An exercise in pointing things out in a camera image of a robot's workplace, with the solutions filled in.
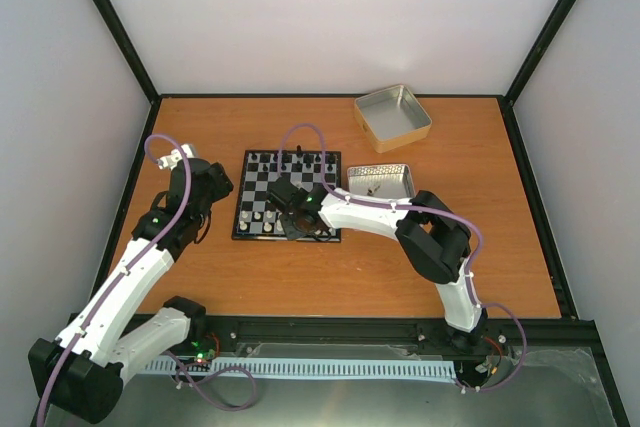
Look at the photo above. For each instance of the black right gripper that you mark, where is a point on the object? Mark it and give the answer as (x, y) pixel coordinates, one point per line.
(290, 232)

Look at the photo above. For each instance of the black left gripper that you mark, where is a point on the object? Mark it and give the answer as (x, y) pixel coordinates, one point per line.
(223, 185)

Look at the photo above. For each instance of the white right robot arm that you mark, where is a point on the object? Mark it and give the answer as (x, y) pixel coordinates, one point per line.
(439, 245)

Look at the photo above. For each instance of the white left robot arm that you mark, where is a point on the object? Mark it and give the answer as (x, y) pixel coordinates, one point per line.
(85, 369)

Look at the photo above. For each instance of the black and silver chessboard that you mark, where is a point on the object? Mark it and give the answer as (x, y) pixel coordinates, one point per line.
(263, 167)

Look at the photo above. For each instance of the silver embossed tin tray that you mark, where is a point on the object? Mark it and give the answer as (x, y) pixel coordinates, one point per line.
(390, 181)

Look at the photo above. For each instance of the gold square tin box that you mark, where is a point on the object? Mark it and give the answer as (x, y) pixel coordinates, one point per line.
(392, 118)

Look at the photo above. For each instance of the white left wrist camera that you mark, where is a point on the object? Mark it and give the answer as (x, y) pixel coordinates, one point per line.
(170, 161)

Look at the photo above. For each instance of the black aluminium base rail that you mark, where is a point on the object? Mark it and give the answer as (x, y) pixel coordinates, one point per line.
(232, 330)

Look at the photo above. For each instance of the light blue slotted cable duct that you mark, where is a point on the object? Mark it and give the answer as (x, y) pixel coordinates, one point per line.
(329, 369)

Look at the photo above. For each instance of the black frame post left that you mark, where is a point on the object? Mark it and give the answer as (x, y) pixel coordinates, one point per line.
(123, 41)

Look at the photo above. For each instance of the black frame post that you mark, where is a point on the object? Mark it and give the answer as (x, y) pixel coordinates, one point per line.
(123, 41)
(543, 41)

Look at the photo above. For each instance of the black frame post right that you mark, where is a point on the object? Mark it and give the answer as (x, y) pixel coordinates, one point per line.
(543, 41)

